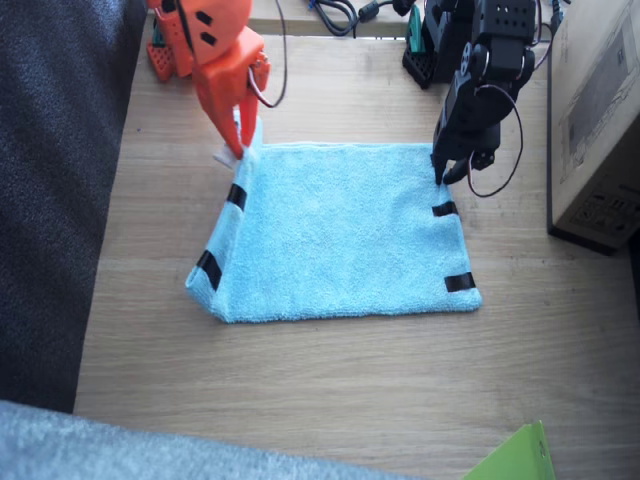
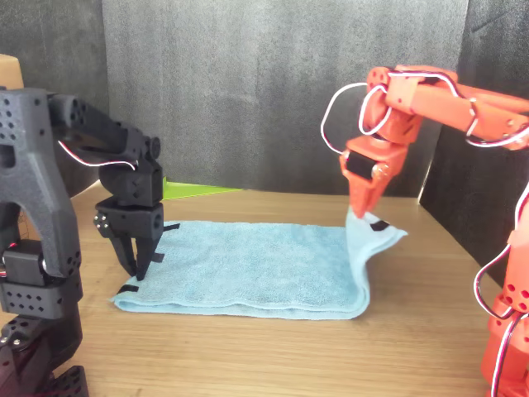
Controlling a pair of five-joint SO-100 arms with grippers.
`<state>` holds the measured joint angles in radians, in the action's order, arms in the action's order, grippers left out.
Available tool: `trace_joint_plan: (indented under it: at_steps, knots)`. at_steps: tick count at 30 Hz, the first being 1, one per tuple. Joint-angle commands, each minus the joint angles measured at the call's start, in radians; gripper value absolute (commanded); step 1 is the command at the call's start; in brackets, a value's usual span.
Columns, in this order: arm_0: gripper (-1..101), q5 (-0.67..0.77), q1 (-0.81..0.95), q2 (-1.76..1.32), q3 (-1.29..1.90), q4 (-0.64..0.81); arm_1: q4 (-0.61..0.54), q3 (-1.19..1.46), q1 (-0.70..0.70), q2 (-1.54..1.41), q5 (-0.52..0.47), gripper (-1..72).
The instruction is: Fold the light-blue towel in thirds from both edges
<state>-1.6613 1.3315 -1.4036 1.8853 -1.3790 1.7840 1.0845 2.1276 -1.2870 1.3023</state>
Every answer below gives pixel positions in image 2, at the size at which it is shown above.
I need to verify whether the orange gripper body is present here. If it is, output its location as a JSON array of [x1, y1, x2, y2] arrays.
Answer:
[[341, 137, 409, 183]]

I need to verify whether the brown cardboard box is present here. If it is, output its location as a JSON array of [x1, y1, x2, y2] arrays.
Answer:
[[0, 53, 42, 245]]

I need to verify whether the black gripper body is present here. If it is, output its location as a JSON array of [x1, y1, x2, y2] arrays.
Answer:
[[97, 197, 164, 242]]

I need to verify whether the dark grey felt panel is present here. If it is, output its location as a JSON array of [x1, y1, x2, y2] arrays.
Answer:
[[419, 0, 529, 286], [0, 0, 111, 199]]

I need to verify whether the white red servo cable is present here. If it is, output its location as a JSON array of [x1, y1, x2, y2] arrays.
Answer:
[[320, 72, 529, 156], [56, 139, 138, 171], [473, 181, 529, 397]]

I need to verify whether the lime green plastic sheet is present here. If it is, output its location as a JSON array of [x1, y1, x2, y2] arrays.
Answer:
[[161, 176, 245, 202]]

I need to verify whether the light blue towel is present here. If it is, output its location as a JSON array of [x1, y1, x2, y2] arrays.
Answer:
[[109, 208, 409, 322]]

